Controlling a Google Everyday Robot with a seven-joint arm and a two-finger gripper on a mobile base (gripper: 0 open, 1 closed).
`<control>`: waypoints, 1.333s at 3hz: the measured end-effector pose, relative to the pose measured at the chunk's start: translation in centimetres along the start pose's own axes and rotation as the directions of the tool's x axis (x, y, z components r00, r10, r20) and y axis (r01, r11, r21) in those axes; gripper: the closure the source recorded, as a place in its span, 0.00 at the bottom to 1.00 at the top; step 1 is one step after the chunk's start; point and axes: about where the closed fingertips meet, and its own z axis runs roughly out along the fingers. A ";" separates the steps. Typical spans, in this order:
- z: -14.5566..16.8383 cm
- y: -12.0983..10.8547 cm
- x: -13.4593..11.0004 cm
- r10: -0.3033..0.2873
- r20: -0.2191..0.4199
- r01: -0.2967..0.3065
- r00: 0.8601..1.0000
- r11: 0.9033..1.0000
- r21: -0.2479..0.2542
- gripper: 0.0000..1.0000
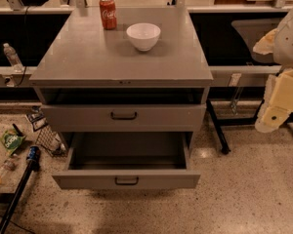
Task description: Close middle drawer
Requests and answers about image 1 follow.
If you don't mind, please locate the red cola can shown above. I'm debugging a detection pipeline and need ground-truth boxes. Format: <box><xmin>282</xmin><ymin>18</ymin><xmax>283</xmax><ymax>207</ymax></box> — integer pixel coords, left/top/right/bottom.
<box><xmin>99</xmin><ymin>0</ymin><xmax>117</xmax><ymax>30</ymax></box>

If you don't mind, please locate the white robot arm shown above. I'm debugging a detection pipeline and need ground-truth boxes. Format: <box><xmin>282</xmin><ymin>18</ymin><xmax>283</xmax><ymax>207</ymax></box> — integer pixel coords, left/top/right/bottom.
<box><xmin>253</xmin><ymin>8</ymin><xmax>293</xmax><ymax>133</ymax></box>

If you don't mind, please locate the grey middle drawer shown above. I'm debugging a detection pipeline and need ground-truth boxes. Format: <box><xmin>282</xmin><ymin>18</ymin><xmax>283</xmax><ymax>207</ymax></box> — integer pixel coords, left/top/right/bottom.
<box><xmin>42</xmin><ymin>104</ymin><xmax>206</xmax><ymax>132</ymax></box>

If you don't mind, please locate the grey metal drawer cabinet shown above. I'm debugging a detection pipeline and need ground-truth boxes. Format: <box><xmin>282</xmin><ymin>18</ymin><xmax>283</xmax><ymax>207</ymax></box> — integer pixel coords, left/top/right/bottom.
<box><xmin>30</xmin><ymin>6</ymin><xmax>213</xmax><ymax>144</ymax></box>

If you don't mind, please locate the green snack bag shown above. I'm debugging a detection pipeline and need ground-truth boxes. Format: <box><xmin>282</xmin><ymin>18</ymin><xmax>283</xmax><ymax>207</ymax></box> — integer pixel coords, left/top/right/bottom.
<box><xmin>0</xmin><ymin>129</ymin><xmax>25</xmax><ymax>156</ymax></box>

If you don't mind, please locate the black folding stand table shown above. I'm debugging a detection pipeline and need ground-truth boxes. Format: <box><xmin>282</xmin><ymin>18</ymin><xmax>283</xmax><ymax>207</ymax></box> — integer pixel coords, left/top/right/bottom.
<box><xmin>205</xmin><ymin>18</ymin><xmax>293</xmax><ymax>155</ymax></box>

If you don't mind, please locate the clear plastic water bottle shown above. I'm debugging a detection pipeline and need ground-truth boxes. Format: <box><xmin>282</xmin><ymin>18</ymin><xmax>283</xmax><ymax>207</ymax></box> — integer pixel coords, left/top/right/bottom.
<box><xmin>3</xmin><ymin>43</ymin><xmax>23</xmax><ymax>73</ymax></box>

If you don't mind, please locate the white ceramic bowl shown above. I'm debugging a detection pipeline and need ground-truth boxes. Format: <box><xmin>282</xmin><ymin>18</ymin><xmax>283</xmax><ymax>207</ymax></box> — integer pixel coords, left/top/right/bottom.
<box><xmin>126</xmin><ymin>22</ymin><xmax>161</xmax><ymax>52</ymax></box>

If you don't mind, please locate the grey bottom drawer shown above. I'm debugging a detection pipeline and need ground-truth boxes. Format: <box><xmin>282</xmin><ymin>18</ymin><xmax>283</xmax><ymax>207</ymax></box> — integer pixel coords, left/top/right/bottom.
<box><xmin>53</xmin><ymin>132</ymin><xmax>200</xmax><ymax>189</ymax></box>

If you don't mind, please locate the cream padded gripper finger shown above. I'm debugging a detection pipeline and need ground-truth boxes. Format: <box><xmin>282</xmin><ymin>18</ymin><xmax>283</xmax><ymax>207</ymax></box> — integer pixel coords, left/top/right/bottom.
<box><xmin>253</xmin><ymin>28</ymin><xmax>277</xmax><ymax>55</ymax></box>

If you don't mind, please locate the black pole with blue grip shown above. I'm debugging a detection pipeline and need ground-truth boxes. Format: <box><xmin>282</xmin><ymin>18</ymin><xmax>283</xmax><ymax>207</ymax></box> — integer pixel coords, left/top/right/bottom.
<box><xmin>0</xmin><ymin>145</ymin><xmax>41</xmax><ymax>234</ymax></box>

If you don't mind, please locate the small plastic bottle on floor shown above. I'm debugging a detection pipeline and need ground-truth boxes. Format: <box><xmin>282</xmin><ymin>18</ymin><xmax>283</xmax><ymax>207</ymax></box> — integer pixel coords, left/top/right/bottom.
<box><xmin>0</xmin><ymin>156</ymin><xmax>19</xmax><ymax>179</ymax></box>

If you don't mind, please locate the grey drawer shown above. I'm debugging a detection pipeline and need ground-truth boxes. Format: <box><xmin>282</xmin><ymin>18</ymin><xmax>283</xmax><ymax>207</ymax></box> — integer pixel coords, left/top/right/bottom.
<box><xmin>42</xmin><ymin>104</ymin><xmax>206</xmax><ymax>132</ymax></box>
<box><xmin>53</xmin><ymin>132</ymin><xmax>200</xmax><ymax>189</ymax></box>

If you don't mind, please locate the black white snack packet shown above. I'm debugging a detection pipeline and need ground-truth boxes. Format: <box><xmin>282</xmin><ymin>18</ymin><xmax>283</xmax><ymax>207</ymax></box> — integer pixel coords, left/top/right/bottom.
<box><xmin>26</xmin><ymin>106</ymin><xmax>48</xmax><ymax>132</ymax></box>

